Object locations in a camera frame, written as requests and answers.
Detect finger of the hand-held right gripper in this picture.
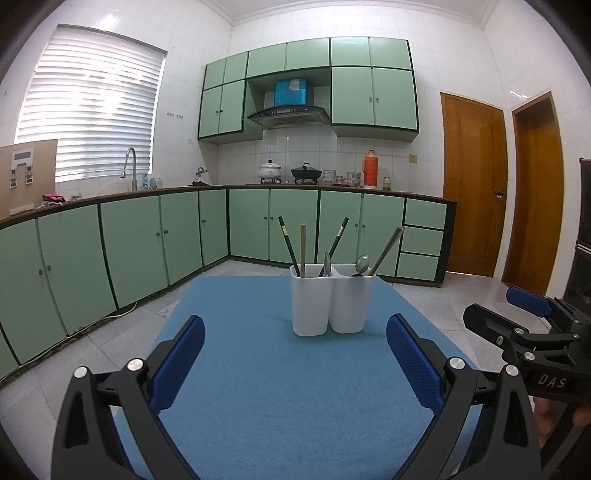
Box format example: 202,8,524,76
463,303,534,356
505,286,591,335

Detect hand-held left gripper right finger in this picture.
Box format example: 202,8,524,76
386,314,541,480

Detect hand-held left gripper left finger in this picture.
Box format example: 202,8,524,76
52,315,206,480

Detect white double utensil holder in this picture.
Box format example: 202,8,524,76
290,263,376,337

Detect black chopstick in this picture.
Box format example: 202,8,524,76
277,215,301,278
318,217,350,278

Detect person's right hand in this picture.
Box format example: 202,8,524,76
533,396,591,428

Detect blue table cloth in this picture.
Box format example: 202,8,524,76
113,275,483,480

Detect wooden door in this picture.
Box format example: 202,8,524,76
440,91,509,278
501,91,566,296

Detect green three-drawer unit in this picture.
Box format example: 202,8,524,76
396,196,448,281

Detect green base cabinets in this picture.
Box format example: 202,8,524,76
0,185,458,370

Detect orange thermos flask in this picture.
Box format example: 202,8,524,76
362,149,379,188

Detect steel kitchen faucet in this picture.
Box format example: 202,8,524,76
121,147,138,191

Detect white cooking pot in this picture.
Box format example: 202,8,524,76
258,160,282,184

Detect black wok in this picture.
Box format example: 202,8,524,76
290,162,323,184

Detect brown cardboard box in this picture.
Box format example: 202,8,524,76
0,139,58,220

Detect white window blind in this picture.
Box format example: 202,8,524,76
15,24,168,183

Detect black range hood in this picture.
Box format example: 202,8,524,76
246,106,331,129

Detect blue box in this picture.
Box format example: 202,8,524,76
274,78,309,107

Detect green wall cabinets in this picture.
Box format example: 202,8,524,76
198,37,420,146

